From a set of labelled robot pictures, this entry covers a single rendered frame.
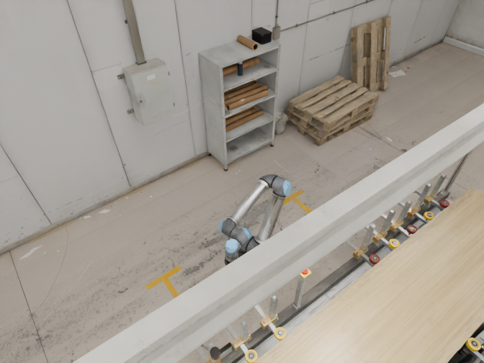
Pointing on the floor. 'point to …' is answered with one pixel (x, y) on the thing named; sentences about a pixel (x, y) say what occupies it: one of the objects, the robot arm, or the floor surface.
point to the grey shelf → (213, 120)
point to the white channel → (278, 253)
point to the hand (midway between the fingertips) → (234, 273)
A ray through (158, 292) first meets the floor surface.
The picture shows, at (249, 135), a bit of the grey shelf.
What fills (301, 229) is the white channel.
